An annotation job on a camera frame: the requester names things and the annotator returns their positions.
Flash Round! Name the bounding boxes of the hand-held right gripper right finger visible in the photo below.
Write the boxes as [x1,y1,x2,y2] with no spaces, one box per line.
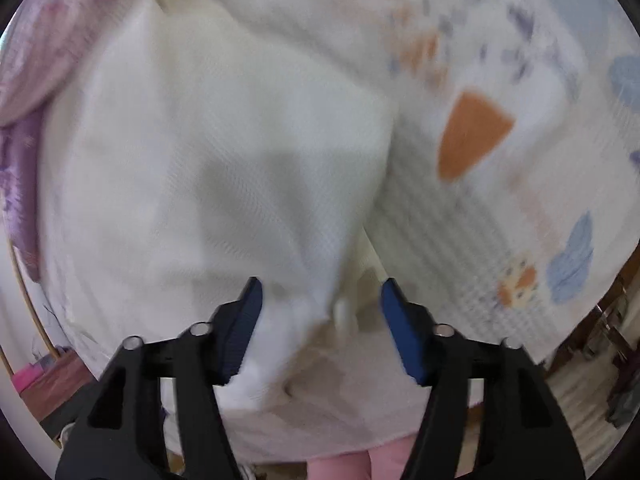
[380,277,586,480]

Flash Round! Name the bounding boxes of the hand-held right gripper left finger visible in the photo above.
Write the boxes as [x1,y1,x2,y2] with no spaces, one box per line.
[55,276,264,480]

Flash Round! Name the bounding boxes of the white button cardigan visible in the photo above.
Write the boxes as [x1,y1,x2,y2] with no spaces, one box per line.
[37,0,426,456]

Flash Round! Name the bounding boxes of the person's pink pants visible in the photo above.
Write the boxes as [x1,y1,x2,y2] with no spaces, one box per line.
[306,432,418,480]

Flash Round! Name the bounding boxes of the wooden chair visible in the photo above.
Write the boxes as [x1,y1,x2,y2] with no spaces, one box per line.
[545,275,640,378]

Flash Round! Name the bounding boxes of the curved bamboo pole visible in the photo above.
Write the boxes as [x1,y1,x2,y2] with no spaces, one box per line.
[10,245,57,361]

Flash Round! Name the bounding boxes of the pink box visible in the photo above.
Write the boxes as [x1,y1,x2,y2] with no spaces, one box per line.
[14,365,45,397]

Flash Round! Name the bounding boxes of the dark grey cloth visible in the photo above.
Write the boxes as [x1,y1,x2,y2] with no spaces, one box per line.
[604,360,640,430]

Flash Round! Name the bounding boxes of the printed bed sheet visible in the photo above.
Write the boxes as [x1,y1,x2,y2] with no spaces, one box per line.
[150,0,640,366]

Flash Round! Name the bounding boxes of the purple floral quilt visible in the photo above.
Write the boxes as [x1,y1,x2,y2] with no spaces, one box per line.
[0,0,146,281]

